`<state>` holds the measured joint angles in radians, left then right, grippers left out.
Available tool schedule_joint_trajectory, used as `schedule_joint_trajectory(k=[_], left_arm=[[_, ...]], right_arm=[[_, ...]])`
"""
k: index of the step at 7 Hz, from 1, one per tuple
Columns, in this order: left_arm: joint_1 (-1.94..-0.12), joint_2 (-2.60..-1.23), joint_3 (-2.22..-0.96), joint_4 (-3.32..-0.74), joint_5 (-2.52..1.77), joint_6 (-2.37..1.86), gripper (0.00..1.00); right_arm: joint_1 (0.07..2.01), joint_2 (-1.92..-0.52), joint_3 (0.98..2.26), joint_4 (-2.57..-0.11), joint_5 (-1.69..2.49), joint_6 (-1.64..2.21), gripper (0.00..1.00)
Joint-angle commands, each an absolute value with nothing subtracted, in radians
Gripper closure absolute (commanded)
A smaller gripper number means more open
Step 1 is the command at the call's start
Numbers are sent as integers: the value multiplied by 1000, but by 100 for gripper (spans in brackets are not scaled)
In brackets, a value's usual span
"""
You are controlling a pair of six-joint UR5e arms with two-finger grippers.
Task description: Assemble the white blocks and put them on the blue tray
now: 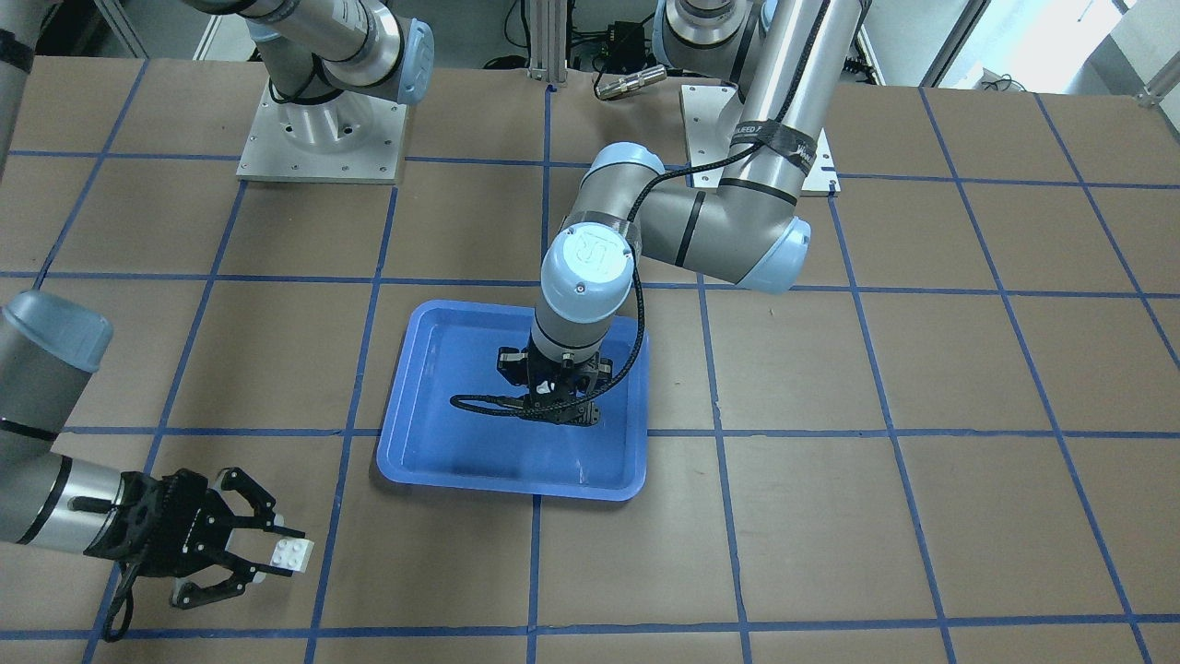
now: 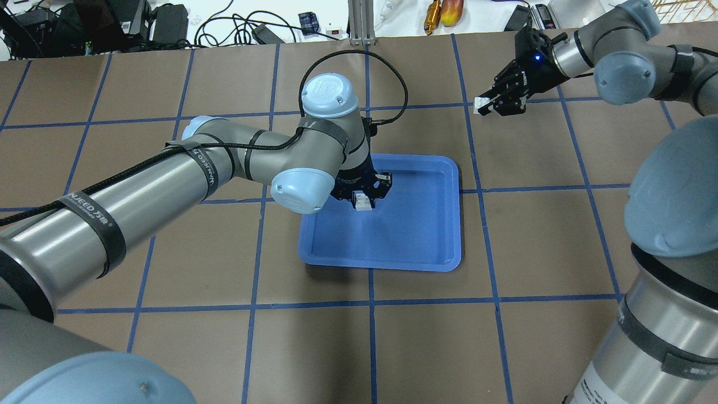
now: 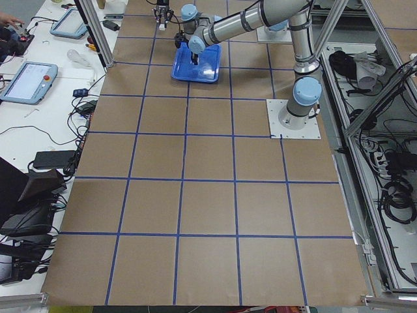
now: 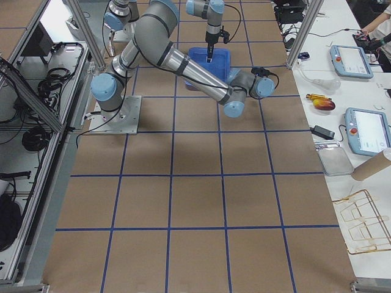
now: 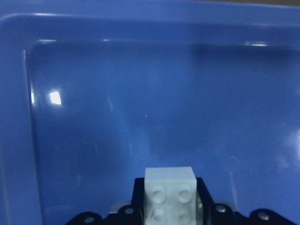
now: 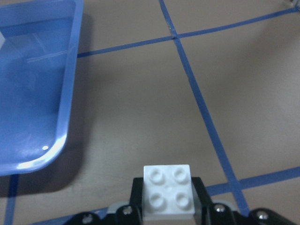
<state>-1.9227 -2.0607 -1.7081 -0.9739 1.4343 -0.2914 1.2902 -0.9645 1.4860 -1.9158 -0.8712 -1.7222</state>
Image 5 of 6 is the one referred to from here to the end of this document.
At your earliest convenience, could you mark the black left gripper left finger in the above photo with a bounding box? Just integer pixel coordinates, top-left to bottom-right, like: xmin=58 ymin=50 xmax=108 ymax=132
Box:
xmin=110 ymin=178 xmax=145 ymax=225

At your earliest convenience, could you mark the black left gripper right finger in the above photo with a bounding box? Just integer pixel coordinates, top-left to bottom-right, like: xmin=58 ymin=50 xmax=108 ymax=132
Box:
xmin=196 ymin=178 xmax=236 ymax=225

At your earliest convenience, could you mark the white block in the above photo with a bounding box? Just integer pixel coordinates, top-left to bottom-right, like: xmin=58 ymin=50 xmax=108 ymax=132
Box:
xmin=144 ymin=166 xmax=197 ymax=225

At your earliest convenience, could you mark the blue plastic tray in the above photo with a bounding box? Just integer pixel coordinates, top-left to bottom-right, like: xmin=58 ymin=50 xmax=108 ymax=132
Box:
xmin=0 ymin=0 xmax=300 ymax=225

